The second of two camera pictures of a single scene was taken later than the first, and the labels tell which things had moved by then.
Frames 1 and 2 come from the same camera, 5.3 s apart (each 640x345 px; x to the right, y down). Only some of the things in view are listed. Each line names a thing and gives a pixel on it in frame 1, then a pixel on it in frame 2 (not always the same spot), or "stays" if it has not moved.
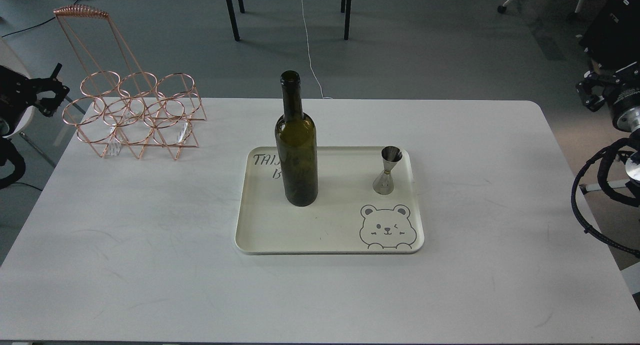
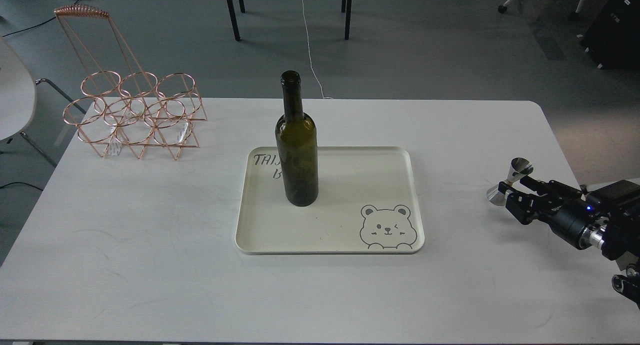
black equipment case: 613,39 stays
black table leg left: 231,10 stays
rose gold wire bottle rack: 117,104 stays
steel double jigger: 383,185 -> 518,167
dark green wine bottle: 296,143 stays
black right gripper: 616,86 -> 570,214
